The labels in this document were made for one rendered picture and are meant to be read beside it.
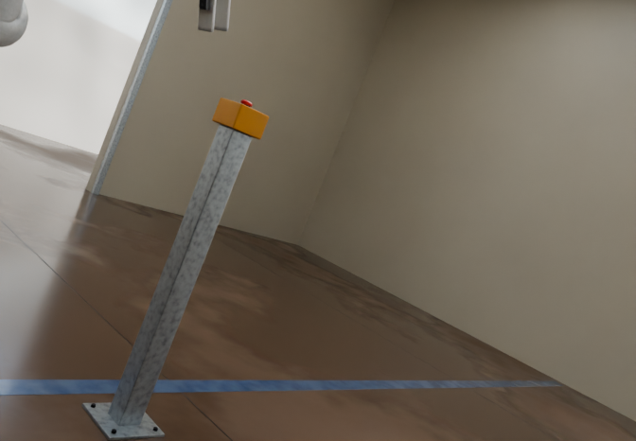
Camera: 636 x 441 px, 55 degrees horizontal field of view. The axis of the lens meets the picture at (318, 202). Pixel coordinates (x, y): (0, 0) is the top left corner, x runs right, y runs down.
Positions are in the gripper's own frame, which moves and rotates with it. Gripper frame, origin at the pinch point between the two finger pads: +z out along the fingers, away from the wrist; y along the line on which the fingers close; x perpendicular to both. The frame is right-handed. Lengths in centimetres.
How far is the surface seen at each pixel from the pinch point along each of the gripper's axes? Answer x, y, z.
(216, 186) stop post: -32, -56, 57
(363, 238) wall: -135, -576, 295
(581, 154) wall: 79, -558, 127
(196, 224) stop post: -34, -50, 68
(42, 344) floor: -94, -45, 134
